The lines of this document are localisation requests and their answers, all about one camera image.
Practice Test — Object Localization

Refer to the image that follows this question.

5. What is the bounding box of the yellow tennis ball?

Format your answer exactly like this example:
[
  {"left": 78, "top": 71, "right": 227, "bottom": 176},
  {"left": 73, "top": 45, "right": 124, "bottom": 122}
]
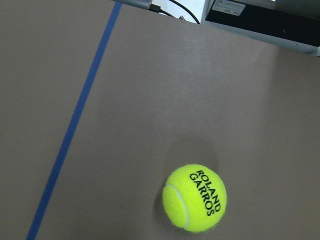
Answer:
[{"left": 162, "top": 164, "right": 227, "bottom": 233}]

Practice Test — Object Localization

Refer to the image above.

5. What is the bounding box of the brown paper table cover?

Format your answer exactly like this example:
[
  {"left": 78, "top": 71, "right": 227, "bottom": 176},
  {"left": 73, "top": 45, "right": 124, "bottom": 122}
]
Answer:
[{"left": 0, "top": 0, "right": 320, "bottom": 240}]

